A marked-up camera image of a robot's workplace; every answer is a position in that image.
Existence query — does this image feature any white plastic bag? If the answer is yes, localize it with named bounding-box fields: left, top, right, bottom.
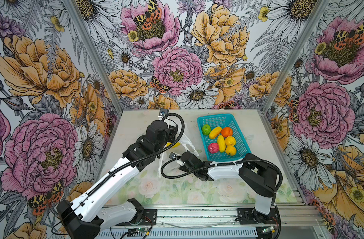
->
left=158, top=122, right=200, bottom=178

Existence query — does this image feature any pink red toy fruit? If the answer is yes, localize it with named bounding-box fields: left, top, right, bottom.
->
left=207, top=142, right=219, bottom=154

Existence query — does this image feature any green toy apple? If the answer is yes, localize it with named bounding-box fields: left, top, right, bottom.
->
left=201, top=124, right=211, bottom=135

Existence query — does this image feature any yellow orange toy mango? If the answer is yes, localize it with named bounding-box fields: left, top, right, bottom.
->
left=208, top=126, right=222, bottom=139

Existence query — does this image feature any yellow toy pepper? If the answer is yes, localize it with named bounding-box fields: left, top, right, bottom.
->
left=225, top=136, right=236, bottom=146

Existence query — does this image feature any orange toy fruit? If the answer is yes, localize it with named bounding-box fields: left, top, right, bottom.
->
left=221, top=127, right=233, bottom=138

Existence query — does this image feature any teal plastic basket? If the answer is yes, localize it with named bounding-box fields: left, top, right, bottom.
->
left=197, top=114, right=251, bottom=162

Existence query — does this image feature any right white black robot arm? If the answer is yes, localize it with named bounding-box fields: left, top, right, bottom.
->
left=160, top=151, right=283, bottom=224

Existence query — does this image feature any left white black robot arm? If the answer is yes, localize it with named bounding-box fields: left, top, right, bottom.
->
left=57, top=113, right=185, bottom=239

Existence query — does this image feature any green circuit board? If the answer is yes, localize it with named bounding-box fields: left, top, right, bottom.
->
left=125, top=227, right=153, bottom=237

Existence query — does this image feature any white vented grille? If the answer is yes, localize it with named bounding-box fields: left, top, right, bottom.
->
left=96, top=227, right=259, bottom=239

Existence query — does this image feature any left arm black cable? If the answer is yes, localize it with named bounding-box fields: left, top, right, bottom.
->
left=50, top=113, right=186, bottom=235

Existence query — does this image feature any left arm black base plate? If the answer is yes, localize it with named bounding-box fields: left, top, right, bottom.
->
left=116, top=209, right=158, bottom=226

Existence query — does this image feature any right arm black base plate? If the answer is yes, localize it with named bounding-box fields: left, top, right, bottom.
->
left=235, top=207, right=279, bottom=225

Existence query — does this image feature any left aluminium corner post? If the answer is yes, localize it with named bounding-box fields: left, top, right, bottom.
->
left=64, top=1, right=123, bottom=116

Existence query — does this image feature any aluminium corner post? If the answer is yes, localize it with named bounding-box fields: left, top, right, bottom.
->
left=261, top=0, right=330, bottom=113
left=64, top=1, right=123, bottom=116

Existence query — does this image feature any aluminium front rail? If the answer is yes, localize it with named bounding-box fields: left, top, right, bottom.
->
left=67, top=204, right=324, bottom=229

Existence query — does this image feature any right aluminium corner post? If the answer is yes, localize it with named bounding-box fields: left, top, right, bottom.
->
left=261, top=0, right=330, bottom=113

